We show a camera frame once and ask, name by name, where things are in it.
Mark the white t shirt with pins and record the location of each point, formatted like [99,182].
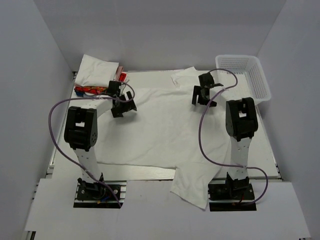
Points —
[94,72]
[163,133]

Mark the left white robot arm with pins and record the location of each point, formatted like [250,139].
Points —
[81,128]

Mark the red printed t shirt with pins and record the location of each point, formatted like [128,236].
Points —
[82,91]

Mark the white plastic basket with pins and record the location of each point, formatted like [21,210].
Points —
[252,81]

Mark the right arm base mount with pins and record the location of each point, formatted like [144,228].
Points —
[231,196]

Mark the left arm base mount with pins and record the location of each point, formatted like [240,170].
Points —
[96,196]

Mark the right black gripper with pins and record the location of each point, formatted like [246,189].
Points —
[203,93]

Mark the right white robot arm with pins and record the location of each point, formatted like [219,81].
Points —
[241,123]

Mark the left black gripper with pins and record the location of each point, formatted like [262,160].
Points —
[123,107]

